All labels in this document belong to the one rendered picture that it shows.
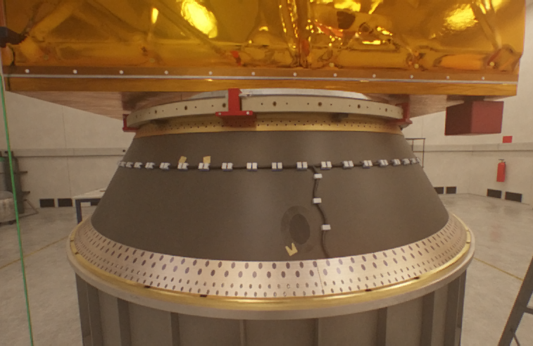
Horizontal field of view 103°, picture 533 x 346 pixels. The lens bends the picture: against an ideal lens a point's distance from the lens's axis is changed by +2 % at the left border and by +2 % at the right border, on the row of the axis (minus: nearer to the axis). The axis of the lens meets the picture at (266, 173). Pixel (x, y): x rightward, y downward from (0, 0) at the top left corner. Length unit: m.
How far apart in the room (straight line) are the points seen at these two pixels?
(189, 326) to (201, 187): 0.39
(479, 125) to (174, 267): 1.30
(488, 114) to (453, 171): 7.93
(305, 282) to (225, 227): 0.26
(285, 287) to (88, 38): 0.98
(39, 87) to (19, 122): 7.56
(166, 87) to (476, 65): 1.20
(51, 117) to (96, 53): 7.20
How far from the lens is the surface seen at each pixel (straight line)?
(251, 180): 0.67
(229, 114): 0.74
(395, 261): 0.76
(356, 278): 0.67
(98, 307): 1.06
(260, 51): 0.87
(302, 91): 0.82
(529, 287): 1.63
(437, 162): 8.81
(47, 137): 8.21
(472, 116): 1.29
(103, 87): 0.99
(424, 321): 0.95
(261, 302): 0.60
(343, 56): 0.94
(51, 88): 1.09
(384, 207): 0.81
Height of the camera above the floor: 1.53
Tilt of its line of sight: 5 degrees down
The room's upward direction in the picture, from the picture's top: 1 degrees counter-clockwise
